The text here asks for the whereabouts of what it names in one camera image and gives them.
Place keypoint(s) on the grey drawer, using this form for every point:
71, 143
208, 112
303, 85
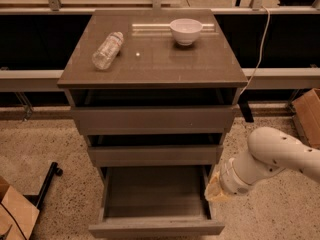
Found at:
153, 119
155, 155
165, 201

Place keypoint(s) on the black wheeled stand leg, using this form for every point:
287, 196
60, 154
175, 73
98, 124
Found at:
38, 199

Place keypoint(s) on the cardboard box right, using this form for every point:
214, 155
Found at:
307, 109

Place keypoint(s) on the cardboard box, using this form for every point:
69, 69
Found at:
18, 215
307, 109

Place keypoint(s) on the grey bottom drawer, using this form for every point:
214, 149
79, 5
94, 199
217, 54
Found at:
165, 201

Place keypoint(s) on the clear plastic water bottle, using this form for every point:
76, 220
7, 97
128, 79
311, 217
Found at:
108, 50

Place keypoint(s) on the grey top drawer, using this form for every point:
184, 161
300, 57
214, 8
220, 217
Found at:
153, 119

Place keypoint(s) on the cardboard box left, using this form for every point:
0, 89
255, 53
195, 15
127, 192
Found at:
18, 215

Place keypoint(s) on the grey drawer cabinet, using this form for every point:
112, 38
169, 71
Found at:
152, 69

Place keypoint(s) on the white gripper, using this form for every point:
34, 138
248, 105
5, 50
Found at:
230, 181

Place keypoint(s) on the grey middle drawer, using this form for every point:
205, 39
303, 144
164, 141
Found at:
155, 155

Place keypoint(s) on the white ceramic bowl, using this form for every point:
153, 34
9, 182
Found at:
185, 31

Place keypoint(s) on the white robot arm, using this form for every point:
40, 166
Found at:
269, 152

